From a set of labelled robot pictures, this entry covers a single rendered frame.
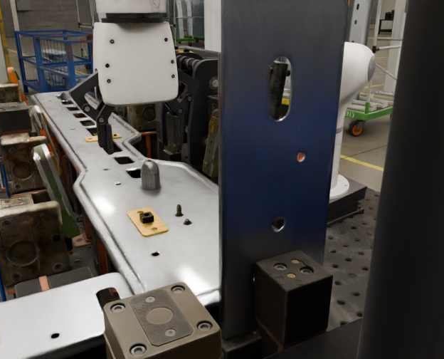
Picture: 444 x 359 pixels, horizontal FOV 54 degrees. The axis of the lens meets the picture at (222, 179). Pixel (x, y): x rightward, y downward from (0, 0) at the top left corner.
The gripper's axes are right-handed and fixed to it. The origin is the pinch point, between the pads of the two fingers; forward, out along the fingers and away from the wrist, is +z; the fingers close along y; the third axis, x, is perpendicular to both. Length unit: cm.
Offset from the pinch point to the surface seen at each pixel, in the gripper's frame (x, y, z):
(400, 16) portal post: -429, -542, -4
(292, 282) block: 30.9, -2.4, 4.6
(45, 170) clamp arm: -3.8, 12.2, 3.5
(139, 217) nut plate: -1.4, 0.8, 12.0
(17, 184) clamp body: -38.0, 15.1, 17.1
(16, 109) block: -76, 11, 9
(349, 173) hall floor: -195, -236, 112
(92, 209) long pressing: -8.9, 5.9, 12.6
